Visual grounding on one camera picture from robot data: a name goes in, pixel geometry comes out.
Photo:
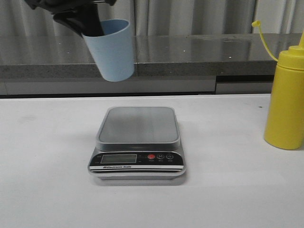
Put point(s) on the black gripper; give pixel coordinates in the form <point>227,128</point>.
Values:
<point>70,19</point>

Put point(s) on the light blue plastic cup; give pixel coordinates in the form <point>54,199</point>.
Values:
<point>113,52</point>

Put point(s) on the grey stone counter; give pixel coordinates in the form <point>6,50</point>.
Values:
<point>42,66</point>

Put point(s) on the grey curtain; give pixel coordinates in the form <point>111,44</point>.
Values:
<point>167,17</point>

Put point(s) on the yellow squeeze bottle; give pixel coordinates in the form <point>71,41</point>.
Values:
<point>285,121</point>

